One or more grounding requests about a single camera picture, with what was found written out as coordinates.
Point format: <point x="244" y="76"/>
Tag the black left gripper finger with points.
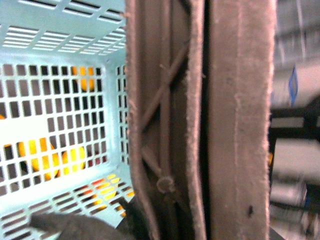
<point x="83" y="227"/>

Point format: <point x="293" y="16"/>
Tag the light blue plastic basket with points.
<point x="63" y="112"/>

